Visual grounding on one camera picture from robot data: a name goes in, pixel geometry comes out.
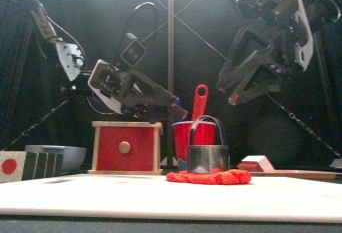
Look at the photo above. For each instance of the small metal cup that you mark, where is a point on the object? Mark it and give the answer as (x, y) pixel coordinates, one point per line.
(208, 158)

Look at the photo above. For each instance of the blue utensil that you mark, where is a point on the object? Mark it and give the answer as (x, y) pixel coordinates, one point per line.
(178, 101)

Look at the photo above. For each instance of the red spatula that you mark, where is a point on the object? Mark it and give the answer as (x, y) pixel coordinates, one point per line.
(201, 105)

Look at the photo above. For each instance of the red plastic cup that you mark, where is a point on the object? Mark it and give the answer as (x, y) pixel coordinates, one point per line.
(182, 143)

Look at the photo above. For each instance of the wooden box with red drawer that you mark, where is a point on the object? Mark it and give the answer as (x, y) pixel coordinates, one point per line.
(127, 157)

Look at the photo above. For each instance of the light blue bowl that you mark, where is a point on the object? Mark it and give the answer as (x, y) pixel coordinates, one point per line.
(74, 155)

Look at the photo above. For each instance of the white and red block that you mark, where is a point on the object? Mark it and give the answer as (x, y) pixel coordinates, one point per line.
(257, 162)

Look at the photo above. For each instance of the red cloth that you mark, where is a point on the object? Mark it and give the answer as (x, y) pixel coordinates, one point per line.
(232, 177)

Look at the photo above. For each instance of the white cutting board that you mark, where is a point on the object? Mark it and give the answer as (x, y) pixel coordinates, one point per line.
(155, 197)

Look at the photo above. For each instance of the pink tray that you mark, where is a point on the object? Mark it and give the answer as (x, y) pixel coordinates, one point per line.
(302, 174)

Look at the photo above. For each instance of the striped block with red dot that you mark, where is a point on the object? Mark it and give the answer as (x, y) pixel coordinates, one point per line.
(18, 165)

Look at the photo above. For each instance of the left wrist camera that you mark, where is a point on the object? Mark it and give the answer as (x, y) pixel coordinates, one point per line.
(134, 53)

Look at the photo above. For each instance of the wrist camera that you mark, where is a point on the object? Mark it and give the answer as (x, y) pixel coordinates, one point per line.
(248, 7)
(134, 53)

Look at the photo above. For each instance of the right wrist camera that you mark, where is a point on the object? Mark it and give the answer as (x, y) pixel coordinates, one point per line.
(248, 7)

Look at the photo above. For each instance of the grey vertical frame pole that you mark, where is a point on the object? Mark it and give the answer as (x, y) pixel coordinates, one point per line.
(170, 43)

